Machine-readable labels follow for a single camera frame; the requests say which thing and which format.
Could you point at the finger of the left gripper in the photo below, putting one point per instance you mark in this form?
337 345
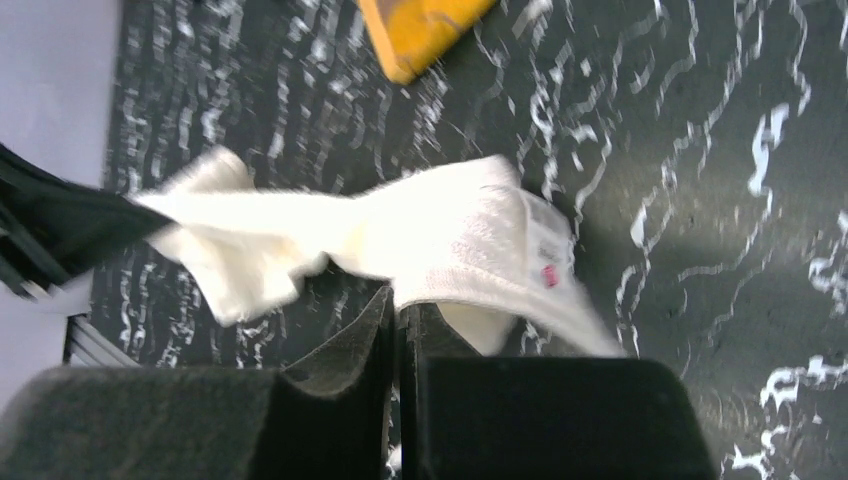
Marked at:
53 231

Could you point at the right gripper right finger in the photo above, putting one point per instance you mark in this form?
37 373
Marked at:
421 332

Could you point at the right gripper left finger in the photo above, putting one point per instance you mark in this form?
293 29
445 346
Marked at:
325 416

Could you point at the white towel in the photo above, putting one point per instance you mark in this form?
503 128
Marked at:
465 237

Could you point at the yellow brown towel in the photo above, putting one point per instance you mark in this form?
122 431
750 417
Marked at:
410 35

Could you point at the aluminium rail frame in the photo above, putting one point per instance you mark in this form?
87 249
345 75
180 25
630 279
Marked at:
84 345

